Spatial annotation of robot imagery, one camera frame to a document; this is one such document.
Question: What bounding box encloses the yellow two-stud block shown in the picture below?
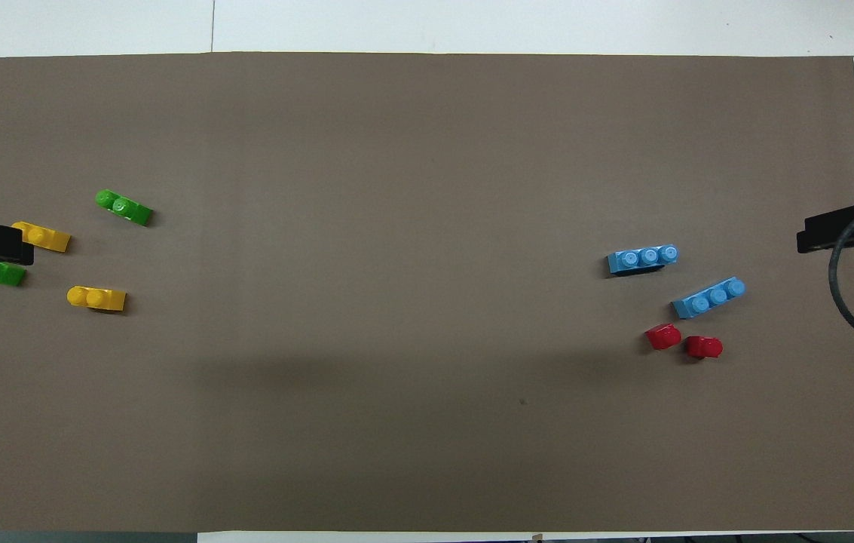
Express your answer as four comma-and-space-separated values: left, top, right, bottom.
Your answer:
11, 221, 72, 253
67, 285, 127, 313

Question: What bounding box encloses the brown paper mat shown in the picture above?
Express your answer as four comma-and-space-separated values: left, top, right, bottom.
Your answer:
0, 51, 854, 533

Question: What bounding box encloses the red one-stud block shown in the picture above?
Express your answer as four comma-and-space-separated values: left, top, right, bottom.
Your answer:
645, 323, 683, 351
684, 336, 724, 360

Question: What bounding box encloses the blue three-stud block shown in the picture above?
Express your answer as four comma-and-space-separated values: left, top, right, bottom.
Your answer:
672, 277, 747, 320
607, 244, 681, 278

